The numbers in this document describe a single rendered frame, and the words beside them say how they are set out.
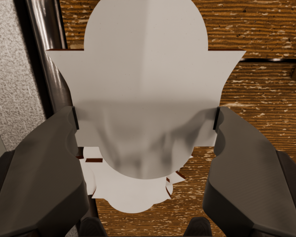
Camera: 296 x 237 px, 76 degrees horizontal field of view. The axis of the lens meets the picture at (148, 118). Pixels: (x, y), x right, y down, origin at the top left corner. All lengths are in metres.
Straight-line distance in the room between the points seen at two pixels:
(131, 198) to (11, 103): 0.23
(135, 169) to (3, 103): 0.25
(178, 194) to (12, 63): 0.33
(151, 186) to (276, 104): 0.21
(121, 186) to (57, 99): 0.15
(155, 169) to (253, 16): 0.20
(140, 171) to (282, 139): 0.25
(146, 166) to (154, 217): 0.28
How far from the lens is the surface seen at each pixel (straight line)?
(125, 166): 0.16
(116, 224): 0.45
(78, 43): 0.23
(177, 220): 0.44
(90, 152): 0.26
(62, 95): 0.30
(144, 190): 0.29
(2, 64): 0.33
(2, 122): 0.37
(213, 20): 0.25
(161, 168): 0.16
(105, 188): 0.29
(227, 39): 0.26
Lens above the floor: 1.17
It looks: 61 degrees down
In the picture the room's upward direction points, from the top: 179 degrees clockwise
